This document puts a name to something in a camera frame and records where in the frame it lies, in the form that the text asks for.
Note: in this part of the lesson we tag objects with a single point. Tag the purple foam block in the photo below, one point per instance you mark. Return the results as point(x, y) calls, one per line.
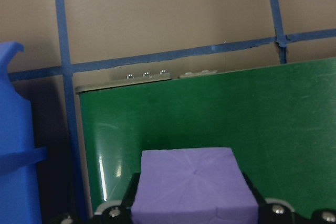
point(194, 190)

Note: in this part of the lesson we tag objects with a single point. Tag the blue plastic storage bin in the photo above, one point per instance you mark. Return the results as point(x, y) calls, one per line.
point(15, 142)

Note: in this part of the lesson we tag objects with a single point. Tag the green conveyor belt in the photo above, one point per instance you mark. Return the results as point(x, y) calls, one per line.
point(236, 108)

